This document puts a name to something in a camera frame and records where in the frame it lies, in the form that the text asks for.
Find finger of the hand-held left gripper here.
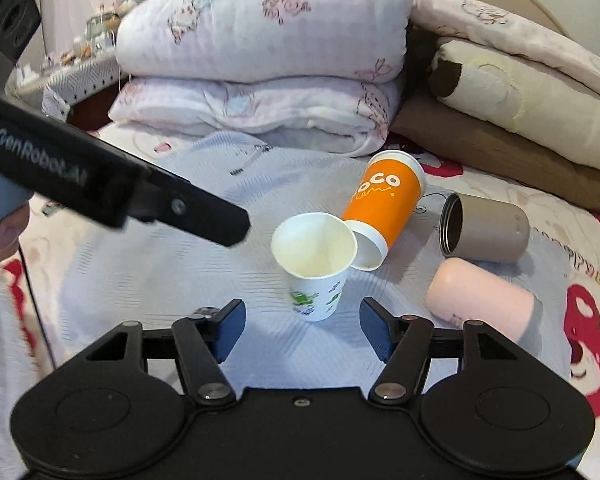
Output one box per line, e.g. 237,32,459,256
127,167,251,248

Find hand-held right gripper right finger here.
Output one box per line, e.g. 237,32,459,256
359,297,519,406

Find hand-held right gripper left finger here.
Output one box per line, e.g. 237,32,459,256
85,298,247,406

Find white paper cup green print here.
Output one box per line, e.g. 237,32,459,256
271,212,358,322

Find pink cup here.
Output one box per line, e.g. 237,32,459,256
425,257,544,344

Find orange paper cup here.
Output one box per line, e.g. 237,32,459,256
341,150,427,272

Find grey metal cup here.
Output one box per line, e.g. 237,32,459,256
440,191,531,264

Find person's left hand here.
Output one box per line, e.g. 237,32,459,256
0,204,31,292

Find light blue bed blanket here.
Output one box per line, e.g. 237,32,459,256
59,130,583,411

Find bedside table with patterned cloth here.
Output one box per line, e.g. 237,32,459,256
5,50,127,122

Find white floral folded quilt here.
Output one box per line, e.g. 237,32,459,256
108,76,406,159

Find clutter of small table items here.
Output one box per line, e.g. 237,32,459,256
41,4,125,68

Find pink floral pillow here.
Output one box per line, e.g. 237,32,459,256
116,0,415,84

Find brown folded blanket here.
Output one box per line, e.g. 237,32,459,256
390,95,600,214

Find white red printed bed sheet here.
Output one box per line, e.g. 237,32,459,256
0,122,600,480

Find cream folded blanket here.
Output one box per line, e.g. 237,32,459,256
427,40,600,177

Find pink folded blanket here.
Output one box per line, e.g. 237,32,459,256
409,0,600,113

